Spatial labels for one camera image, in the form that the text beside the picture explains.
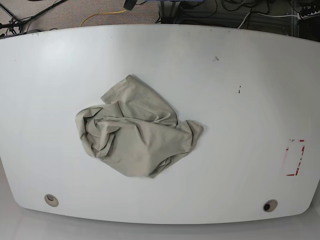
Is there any black tripod stand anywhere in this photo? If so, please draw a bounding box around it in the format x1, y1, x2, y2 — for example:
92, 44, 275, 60
0, 0, 68, 39

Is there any left table cable grommet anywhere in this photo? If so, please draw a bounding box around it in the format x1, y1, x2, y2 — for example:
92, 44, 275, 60
44, 194, 59, 207

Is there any yellow cable on floor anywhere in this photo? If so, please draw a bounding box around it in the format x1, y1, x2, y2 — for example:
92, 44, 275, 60
79, 8, 127, 27

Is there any table cable grommet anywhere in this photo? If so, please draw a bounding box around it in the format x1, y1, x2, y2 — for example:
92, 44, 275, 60
44, 194, 59, 207
262, 199, 278, 213

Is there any white cable on floor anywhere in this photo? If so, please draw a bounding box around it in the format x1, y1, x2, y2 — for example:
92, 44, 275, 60
237, 11, 251, 29

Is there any right table cable grommet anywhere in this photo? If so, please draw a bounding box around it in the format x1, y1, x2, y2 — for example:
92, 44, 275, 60
262, 199, 278, 213

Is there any white power strip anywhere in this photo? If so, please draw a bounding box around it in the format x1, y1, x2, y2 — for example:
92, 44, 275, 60
297, 4, 320, 20

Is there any beige T-shirt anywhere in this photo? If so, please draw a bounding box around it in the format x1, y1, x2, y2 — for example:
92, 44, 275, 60
75, 75, 204, 178

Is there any red tape rectangle marking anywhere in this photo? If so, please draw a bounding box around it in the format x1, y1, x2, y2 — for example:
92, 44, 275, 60
282, 139, 306, 177

